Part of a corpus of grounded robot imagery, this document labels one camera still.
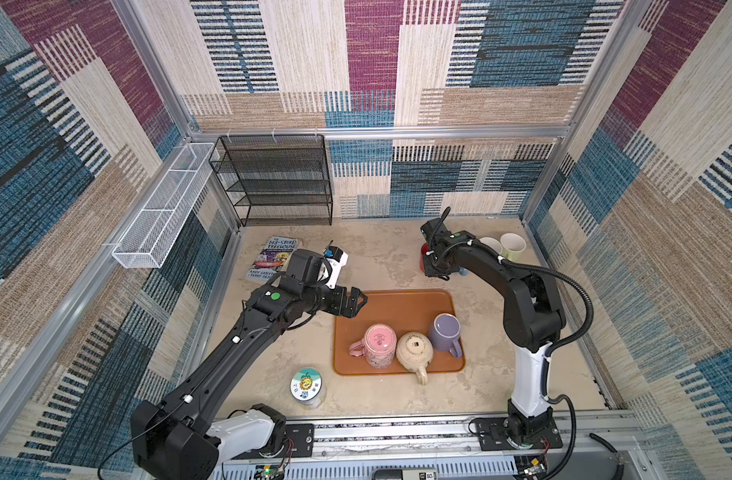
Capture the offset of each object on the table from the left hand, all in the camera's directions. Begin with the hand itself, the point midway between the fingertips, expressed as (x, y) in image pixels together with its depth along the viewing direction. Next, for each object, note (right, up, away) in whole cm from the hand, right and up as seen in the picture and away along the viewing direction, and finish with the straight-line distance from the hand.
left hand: (353, 291), depth 75 cm
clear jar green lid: (-11, -23, -1) cm, 26 cm away
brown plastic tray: (-3, -14, +16) cm, 22 cm away
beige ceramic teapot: (+16, -16, +4) cm, 23 cm away
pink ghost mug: (+6, -14, +1) cm, 15 cm away
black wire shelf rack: (-28, +37, +33) cm, 57 cm away
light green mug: (+51, +12, +25) cm, 59 cm away
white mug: (+44, +12, +24) cm, 52 cm away
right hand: (+26, +4, +22) cm, 34 cm away
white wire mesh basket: (-47, +13, -4) cm, 49 cm away
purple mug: (+24, -12, +6) cm, 28 cm away
